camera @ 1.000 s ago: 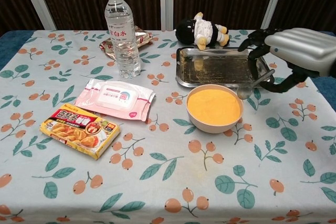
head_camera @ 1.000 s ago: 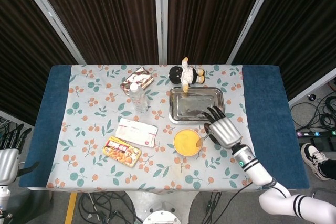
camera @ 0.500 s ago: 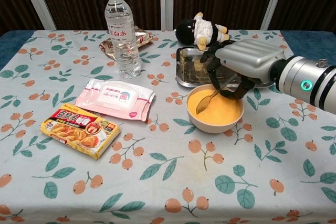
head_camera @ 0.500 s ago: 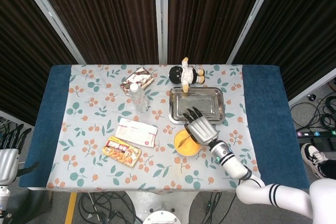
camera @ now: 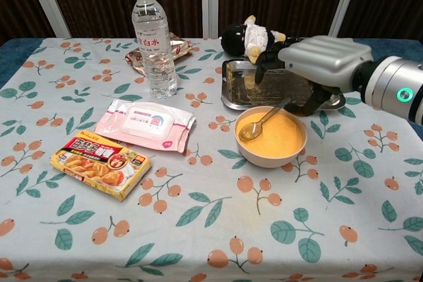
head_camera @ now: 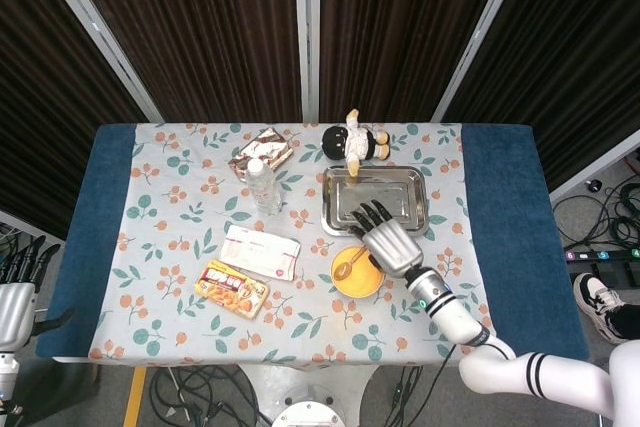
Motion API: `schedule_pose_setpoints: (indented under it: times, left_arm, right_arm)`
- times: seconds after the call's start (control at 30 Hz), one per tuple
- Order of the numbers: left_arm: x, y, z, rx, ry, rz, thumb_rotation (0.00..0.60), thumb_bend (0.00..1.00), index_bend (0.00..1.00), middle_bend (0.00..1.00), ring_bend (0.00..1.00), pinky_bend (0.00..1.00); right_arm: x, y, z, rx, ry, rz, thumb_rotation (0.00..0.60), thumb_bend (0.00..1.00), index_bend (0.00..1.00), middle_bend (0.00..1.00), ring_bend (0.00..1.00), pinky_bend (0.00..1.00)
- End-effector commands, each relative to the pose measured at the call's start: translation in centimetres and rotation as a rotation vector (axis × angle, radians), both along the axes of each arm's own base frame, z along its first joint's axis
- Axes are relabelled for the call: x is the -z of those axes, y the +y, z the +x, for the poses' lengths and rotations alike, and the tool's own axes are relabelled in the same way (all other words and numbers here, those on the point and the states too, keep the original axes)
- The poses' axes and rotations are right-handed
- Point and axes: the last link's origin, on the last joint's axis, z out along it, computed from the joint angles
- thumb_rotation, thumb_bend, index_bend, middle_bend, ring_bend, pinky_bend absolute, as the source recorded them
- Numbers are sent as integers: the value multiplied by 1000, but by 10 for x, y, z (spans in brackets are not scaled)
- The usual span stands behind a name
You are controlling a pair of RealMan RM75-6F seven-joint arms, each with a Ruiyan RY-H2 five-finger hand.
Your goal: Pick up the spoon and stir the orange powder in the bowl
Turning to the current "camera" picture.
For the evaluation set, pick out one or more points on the stainless steel tray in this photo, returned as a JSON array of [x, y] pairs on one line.
[[238, 90]]

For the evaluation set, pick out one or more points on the black-haired plush doll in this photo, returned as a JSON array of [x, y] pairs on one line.
[[254, 36]]

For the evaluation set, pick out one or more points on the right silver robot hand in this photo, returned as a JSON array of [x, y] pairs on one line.
[[327, 60]]

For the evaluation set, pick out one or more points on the yellow curry box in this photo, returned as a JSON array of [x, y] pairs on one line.
[[99, 163]]

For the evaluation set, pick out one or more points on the orange-yellow powder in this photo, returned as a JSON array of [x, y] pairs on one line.
[[281, 136]]

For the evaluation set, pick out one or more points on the clear water bottle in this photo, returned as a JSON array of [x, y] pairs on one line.
[[155, 57]]

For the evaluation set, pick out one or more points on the translucent grey plastic spoon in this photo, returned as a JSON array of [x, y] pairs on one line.
[[251, 130]]

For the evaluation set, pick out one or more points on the beige round bowl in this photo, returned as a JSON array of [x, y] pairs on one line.
[[264, 162]]

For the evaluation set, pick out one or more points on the brown foil snack packet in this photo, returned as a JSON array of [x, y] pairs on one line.
[[180, 47]]

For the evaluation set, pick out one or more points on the floral tablecloth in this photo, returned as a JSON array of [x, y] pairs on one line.
[[211, 229]]

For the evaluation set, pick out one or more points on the pink wet wipes pack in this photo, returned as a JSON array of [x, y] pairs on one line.
[[145, 123]]

